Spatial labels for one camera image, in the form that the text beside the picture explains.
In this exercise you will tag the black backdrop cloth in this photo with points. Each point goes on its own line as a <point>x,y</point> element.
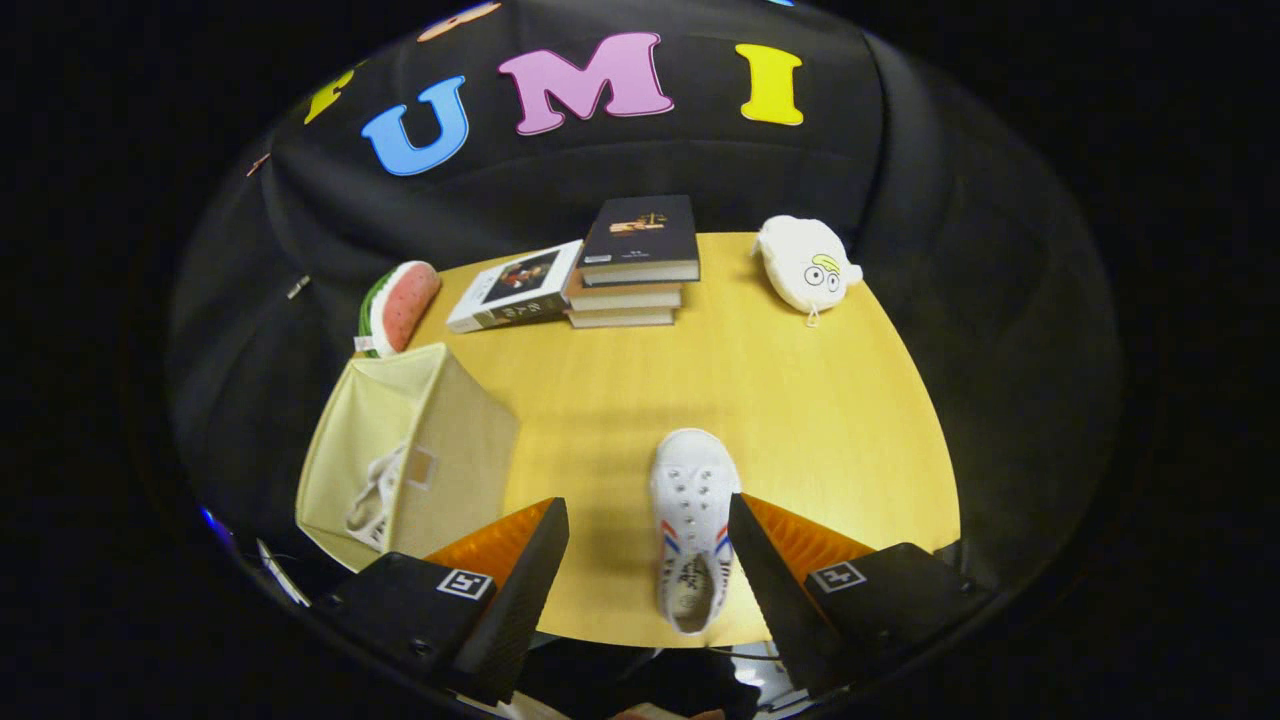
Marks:
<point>650,160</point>

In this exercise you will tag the white clip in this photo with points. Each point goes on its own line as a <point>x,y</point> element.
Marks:
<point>298,288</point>

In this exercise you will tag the white plush toy with eyes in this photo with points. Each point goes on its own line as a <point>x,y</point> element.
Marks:
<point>800,265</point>

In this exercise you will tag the white canvas shoe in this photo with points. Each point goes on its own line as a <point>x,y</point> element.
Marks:
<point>690,500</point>
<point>375,500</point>

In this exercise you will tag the pink clip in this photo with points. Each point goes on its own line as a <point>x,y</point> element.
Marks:
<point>258,164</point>

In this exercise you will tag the watermelon slice plush toy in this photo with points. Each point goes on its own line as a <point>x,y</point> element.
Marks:
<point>405,305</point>

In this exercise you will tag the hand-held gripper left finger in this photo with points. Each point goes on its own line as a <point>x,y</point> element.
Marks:
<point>520,600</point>

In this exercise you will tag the cream fabric storage box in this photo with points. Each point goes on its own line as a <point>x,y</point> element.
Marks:
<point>470,440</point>

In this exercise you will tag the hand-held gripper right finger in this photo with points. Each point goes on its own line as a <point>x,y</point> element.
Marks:
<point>775,590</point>

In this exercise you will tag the white book with portrait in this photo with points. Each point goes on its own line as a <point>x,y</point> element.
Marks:
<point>510,290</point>

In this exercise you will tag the thin brown book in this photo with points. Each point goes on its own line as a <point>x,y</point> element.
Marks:
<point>620,318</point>

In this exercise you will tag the dark hardcover book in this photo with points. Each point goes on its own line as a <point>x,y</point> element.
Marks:
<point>640,235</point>

